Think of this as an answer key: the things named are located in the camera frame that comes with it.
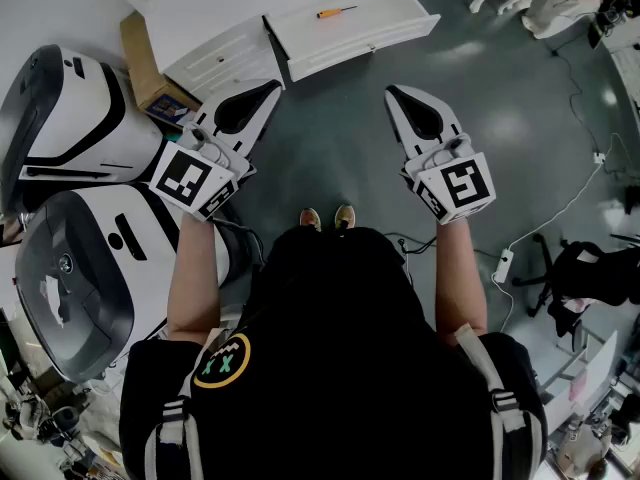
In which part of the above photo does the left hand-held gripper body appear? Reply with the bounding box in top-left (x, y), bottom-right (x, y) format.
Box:
top-left (148, 122), bottom-right (258, 223)

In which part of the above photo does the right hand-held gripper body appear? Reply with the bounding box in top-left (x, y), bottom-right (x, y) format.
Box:
top-left (398, 131), bottom-right (498, 226)

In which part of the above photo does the white drawer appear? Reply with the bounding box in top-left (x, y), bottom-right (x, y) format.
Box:
top-left (262, 0), bottom-right (443, 84)
top-left (162, 15), bottom-right (287, 105)

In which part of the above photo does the orange screwdriver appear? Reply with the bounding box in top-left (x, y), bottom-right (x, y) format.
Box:
top-left (315, 4), bottom-right (359, 20)

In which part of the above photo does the person's right forearm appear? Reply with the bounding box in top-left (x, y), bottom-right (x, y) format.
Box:
top-left (434, 217), bottom-right (489, 348)

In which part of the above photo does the person's left forearm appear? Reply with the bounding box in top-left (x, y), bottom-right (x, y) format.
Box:
top-left (166, 212), bottom-right (224, 345)

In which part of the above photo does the closed white drawer front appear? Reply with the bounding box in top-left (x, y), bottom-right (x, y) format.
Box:
top-left (162, 15), bottom-right (287, 105)

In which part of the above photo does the brown cardboard box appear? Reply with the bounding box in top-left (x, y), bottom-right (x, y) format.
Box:
top-left (119, 10), bottom-right (202, 130)

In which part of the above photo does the white power strip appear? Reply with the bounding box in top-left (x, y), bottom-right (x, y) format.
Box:
top-left (491, 248), bottom-right (517, 285)

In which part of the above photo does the white cabinet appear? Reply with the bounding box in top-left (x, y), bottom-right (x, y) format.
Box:
top-left (112, 0), bottom-right (412, 105)

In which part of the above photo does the person's right shoe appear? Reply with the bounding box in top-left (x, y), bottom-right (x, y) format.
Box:
top-left (333, 203), bottom-right (358, 231)

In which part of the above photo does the person's shoe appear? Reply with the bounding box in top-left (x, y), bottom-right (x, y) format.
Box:
top-left (298, 207), bottom-right (323, 234)
top-left (333, 203), bottom-right (358, 231)

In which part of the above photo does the person's left shoe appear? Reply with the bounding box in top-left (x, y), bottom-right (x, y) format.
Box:
top-left (298, 207), bottom-right (323, 234)

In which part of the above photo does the white and black robot shell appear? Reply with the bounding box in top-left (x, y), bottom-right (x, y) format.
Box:
top-left (0, 43), bottom-right (169, 215)

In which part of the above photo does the white and grey robot shell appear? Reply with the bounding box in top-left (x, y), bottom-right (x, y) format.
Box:
top-left (13, 182), bottom-right (252, 385)

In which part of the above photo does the black office chair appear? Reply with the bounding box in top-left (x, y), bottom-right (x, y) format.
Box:
top-left (511, 232), bottom-right (640, 340)

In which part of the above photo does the person's black shirt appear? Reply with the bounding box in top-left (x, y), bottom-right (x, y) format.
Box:
top-left (118, 226), bottom-right (549, 480)

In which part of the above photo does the white board panel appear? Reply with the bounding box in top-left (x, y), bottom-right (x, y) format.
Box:
top-left (539, 327), bottom-right (622, 440)

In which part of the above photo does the black floor cable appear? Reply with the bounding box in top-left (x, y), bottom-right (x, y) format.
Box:
top-left (394, 234), bottom-right (442, 258)

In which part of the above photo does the white floor cable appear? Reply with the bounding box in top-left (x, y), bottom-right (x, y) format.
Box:
top-left (506, 151), bottom-right (607, 255)

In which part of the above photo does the thin black cable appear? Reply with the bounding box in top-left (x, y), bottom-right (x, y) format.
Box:
top-left (549, 47), bottom-right (602, 155)

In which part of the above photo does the grey backpack strap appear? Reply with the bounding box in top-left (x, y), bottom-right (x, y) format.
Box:
top-left (144, 327), bottom-right (207, 480)
top-left (451, 322), bottom-right (544, 480)

